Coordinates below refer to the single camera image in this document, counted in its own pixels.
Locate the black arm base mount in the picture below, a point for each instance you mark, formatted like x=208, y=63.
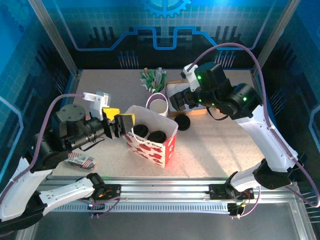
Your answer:
x=217, y=191
x=112, y=190

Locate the pink holder cup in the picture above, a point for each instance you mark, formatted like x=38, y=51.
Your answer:
x=149, y=90

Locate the aluminium frame post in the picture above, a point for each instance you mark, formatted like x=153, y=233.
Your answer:
x=271, y=37
x=57, y=37

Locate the stack of black cup lids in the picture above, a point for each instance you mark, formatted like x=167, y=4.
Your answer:
x=182, y=122

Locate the aluminium mounting rail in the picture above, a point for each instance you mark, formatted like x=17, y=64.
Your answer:
x=162, y=190

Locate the stack of white paper cups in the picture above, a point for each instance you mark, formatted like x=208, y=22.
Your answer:
x=158, y=106

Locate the brown cardboard tray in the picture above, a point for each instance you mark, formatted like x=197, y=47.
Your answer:
x=197, y=112

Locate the white paper coffee cup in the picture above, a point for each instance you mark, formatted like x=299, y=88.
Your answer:
x=141, y=130
x=157, y=137

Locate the white red printed gift bag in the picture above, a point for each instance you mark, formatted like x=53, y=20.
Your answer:
x=150, y=155

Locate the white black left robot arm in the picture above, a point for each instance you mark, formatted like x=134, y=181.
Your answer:
x=15, y=192

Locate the striped printed snack packet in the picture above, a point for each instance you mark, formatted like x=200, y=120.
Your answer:
x=82, y=161

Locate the brown paper stirrer packet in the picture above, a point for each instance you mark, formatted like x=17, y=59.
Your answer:
x=146, y=70

